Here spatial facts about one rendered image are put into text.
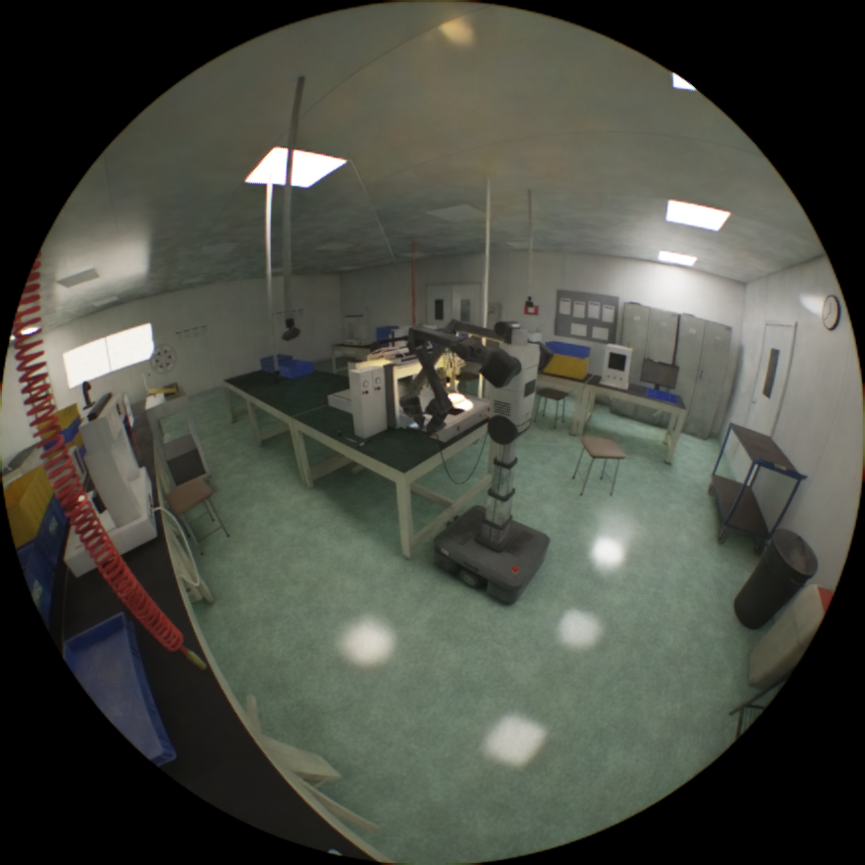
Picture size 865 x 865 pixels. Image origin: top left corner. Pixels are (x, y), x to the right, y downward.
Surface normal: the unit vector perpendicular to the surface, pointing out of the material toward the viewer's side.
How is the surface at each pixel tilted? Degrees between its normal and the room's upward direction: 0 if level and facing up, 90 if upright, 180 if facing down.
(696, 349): 90
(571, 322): 90
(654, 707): 0
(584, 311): 90
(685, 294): 90
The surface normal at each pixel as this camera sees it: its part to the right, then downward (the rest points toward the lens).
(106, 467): 0.78, 0.26
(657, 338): -0.62, 0.33
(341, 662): 0.00, -0.91
